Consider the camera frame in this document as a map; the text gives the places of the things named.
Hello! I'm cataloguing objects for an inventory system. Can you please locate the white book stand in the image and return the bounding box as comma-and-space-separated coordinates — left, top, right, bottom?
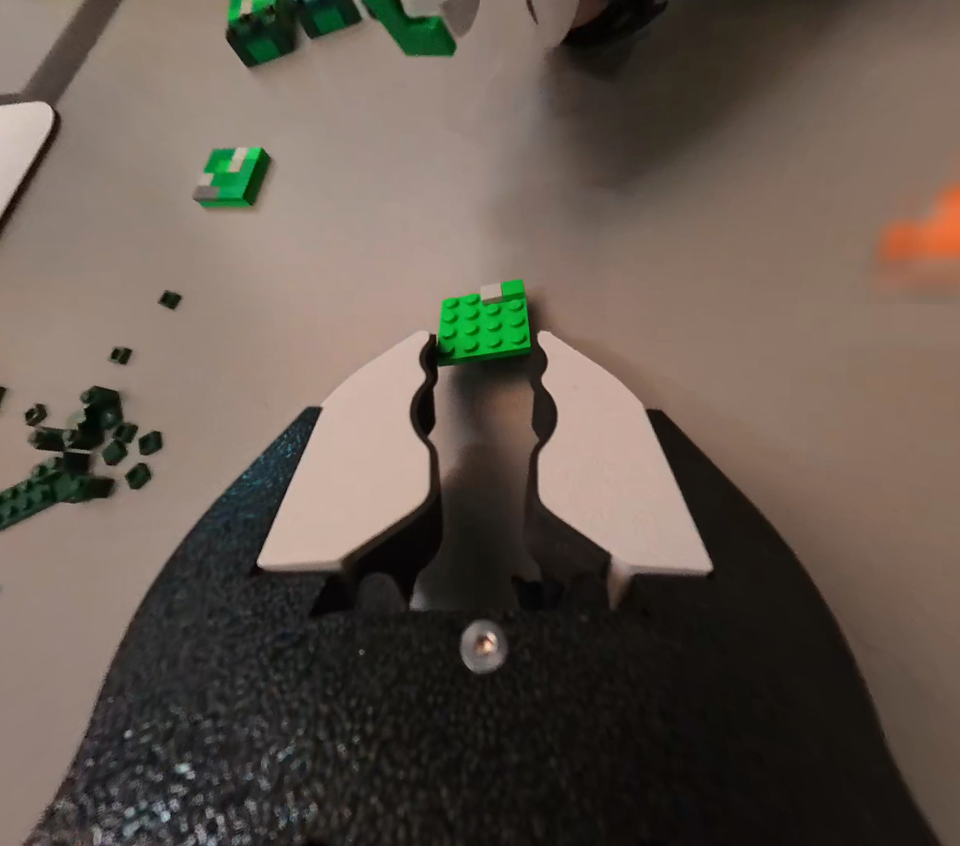
0, 102, 58, 226

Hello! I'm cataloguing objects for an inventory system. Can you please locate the pile of dark green lego pieces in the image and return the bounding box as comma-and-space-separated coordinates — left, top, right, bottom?
0, 384, 164, 532

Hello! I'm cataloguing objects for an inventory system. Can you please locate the orange brick separator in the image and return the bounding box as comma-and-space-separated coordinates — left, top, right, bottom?
873, 184, 960, 293

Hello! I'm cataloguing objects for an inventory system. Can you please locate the bright green square lego plate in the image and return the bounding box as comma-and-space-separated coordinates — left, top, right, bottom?
435, 279, 535, 367

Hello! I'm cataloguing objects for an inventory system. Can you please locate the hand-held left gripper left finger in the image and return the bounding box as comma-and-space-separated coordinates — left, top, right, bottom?
256, 331, 444, 610

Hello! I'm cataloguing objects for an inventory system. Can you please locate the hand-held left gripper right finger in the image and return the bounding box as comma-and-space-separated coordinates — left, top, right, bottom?
527, 331, 714, 611

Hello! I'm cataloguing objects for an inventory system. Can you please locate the green L-shaped lego tile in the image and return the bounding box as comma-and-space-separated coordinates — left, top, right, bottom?
360, 0, 457, 58

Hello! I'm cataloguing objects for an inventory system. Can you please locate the green grey tiled lego square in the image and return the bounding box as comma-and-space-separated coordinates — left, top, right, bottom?
192, 145, 272, 210

